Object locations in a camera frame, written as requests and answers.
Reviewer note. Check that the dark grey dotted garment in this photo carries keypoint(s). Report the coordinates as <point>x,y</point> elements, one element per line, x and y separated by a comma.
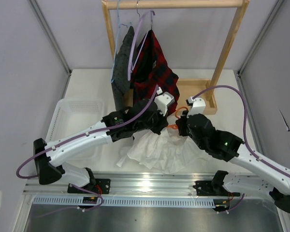
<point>120,83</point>

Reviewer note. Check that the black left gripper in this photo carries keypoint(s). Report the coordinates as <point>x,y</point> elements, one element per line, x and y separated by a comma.
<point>163,123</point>

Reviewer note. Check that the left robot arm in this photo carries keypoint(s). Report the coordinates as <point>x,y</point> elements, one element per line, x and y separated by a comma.
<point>51,157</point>

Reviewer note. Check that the aluminium frame post left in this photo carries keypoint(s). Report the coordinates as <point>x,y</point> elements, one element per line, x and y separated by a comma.
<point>49,34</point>

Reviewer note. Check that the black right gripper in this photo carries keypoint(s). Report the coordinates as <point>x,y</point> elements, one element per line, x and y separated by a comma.
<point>181,123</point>

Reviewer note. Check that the orange hanger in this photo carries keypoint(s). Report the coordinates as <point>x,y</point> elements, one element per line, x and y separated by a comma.
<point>176,114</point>

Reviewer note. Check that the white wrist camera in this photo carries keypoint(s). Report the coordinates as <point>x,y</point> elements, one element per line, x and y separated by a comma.
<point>163,100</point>
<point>197,106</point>

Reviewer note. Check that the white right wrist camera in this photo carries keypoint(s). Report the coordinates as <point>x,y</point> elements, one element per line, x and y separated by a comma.
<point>197,106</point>

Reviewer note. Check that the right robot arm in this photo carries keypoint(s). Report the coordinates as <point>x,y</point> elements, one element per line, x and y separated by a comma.
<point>273,183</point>

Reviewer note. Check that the red black plaid garment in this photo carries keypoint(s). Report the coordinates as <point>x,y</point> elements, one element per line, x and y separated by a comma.
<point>152,69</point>

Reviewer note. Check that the light blue hanger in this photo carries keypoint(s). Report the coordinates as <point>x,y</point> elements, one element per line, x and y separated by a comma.
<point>117,37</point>

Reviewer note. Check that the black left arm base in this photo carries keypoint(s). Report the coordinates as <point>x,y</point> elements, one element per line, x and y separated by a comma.
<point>96,184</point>

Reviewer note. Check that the white plastic basket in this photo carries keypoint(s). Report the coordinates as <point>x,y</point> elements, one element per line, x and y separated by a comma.
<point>72,116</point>

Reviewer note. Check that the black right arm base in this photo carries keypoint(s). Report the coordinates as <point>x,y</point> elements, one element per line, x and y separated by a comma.
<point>209,188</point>

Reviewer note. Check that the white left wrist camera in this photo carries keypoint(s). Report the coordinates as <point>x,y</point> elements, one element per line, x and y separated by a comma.
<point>163,100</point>

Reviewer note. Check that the slotted cable duct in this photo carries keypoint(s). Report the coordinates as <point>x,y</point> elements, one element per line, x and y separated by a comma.
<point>126,201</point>

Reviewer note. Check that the white pleated skirt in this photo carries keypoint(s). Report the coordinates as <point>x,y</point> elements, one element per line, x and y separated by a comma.
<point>168,152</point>

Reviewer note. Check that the aluminium mounting rail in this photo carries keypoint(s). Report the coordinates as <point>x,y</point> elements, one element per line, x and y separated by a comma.
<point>141,185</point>

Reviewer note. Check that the aluminium frame post right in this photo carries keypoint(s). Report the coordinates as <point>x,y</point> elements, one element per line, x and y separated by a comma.
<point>261,35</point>

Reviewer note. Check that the aluminium frame post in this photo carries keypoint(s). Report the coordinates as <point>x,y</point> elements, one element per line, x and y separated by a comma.
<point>261,35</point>
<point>49,34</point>

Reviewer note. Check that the wooden clothes rack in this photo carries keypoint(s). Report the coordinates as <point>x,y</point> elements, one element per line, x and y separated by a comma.
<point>186,86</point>

